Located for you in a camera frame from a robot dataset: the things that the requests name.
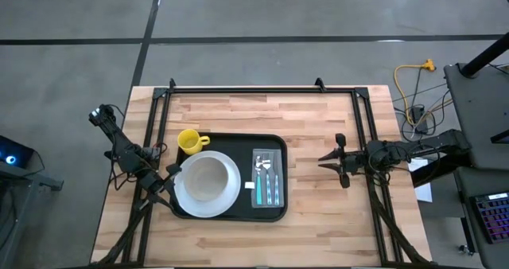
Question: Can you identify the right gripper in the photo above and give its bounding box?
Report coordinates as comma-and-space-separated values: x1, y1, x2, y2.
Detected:
317, 133, 370, 189

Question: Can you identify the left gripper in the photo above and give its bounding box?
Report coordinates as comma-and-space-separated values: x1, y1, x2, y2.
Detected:
136, 162, 183, 215

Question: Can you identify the beige bowl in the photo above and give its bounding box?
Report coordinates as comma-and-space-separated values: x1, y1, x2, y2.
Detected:
183, 157, 231, 202

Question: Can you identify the white plate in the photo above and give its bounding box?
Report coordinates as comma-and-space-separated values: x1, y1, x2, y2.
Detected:
173, 150, 243, 219

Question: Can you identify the yellow mug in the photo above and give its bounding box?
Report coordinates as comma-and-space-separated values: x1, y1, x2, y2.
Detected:
177, 128, 212, 156

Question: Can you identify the grey cloth napkin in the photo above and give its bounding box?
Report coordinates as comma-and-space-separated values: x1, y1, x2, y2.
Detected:
251, 147, 286, 209

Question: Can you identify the knife with patterned handle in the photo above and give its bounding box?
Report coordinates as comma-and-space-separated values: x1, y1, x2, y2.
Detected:
273, 152, 282, 207

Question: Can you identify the fork with patterned handle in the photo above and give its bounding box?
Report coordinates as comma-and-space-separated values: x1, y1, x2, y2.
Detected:
262, 152, 274, 206

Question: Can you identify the spoon with teal handle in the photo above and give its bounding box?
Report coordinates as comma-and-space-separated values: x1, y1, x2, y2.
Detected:
254, 155, 264, 206

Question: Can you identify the black serving tray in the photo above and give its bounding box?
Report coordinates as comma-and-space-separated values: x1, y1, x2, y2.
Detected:
169, 132, 289, 224

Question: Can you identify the white paper sheet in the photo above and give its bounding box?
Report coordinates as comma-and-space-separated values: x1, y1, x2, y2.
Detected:
406, 156, 433, 204

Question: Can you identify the black power adapter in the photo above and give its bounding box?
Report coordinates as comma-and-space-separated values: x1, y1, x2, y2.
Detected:
410, 104, 429, 135

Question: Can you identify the black desk foot beam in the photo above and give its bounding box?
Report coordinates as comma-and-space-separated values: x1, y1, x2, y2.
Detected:
410, 157, 473, 189

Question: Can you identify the grey desk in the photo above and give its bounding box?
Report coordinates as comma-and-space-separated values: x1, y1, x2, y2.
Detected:
453, 166, 509, 269
442, 61, 509, 171

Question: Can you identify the dark grey equipment stand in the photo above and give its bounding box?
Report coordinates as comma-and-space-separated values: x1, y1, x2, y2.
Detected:
0, 160, 65, 269

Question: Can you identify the black computer with blue light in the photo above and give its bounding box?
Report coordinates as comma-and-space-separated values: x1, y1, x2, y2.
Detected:
0, 134, 35, 169

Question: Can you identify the black computer keyboard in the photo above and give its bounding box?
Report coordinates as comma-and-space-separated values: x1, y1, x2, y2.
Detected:
469, 192, 509, 245

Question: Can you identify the black diagonal pole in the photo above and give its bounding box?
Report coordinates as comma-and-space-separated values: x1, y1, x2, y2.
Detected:
460, 32, 509, 79

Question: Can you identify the black aluminium rig frame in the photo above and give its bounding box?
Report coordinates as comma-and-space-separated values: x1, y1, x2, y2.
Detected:
89, 76, 434, 269

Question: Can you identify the yellow extension cable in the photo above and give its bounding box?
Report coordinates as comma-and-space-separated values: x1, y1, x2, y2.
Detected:
393, 58, 437, 121

